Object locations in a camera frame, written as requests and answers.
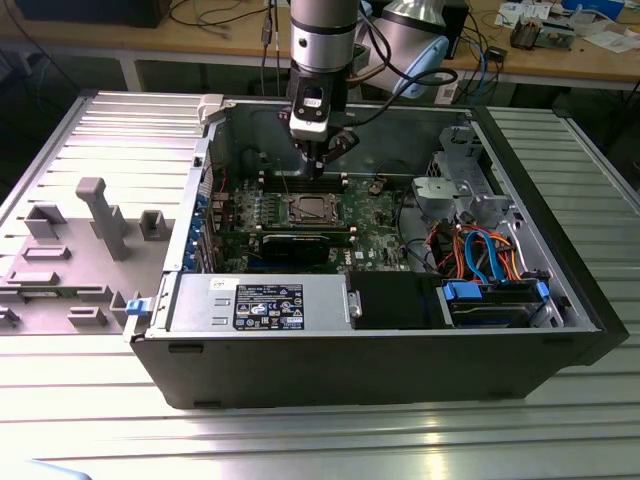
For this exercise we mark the white QR label tag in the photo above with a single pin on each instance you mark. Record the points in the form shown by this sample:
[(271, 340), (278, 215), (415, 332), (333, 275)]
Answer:
[(448, 92)]

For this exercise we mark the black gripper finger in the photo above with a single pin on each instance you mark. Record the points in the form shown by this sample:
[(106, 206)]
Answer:
[(342, 142), (307, 147)]

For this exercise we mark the grey power supply unit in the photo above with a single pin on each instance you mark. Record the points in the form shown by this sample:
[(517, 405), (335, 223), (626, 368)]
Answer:
[(200, 300)]

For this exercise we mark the small black adapter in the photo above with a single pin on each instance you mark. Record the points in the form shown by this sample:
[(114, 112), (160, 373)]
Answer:
[(498, 53)]

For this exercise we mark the printed leaflets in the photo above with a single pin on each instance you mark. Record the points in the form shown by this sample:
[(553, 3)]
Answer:
[(510, 12)]

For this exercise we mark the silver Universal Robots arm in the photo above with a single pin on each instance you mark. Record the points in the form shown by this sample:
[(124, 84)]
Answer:
[(320, 45)]

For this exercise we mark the black green graphics card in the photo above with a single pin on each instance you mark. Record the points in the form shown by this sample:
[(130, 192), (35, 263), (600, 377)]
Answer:
[(295, 250)]

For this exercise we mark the black computer box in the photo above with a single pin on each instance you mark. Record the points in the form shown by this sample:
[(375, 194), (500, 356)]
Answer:
[(90, 12)]

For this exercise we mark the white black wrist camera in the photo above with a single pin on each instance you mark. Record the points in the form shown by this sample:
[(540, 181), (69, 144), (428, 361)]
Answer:
[(310, 122)]

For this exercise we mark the hard disk in blue carrier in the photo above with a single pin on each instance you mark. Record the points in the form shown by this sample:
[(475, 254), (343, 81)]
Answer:
[(490, 312)]

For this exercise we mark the black desktop device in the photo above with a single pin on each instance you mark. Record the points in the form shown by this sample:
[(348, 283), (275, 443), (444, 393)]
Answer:
[(457, 30)]

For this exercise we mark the metal CPU cooler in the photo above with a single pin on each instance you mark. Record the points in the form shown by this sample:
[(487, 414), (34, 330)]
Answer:
[(525, 35)]

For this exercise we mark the silver metal drive cage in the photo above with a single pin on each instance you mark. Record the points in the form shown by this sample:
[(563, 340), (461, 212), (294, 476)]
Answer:
[(445, 195)]

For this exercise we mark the green motherboard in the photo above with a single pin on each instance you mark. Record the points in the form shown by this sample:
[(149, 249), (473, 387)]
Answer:
[(372, 235)]

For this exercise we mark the grey electronic module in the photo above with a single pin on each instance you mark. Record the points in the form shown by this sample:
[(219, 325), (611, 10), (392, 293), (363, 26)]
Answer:
[(555, 37)]

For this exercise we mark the wooden desk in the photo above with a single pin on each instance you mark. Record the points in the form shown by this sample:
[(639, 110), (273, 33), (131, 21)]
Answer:
[(150, 42)]

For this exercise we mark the blue plastic case latch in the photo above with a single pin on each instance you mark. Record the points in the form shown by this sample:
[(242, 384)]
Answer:
[(138, 307)]

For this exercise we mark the RAM slot with white clips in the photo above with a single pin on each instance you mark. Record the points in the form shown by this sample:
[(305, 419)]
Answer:
[(300, 175), (300, 184)]

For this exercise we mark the white paper sheets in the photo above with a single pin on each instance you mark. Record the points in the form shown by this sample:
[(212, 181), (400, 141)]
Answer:
[(615, 41)]

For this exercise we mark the grey parts rack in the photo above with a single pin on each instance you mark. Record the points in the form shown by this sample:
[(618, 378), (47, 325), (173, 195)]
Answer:
[(75, 240)]

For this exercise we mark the CPU socket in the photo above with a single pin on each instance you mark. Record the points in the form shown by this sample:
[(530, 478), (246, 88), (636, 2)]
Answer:
[(287, 216)]

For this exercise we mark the black open PC case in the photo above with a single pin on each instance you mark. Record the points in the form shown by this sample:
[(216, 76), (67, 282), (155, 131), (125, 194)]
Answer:
[(350, 370)]

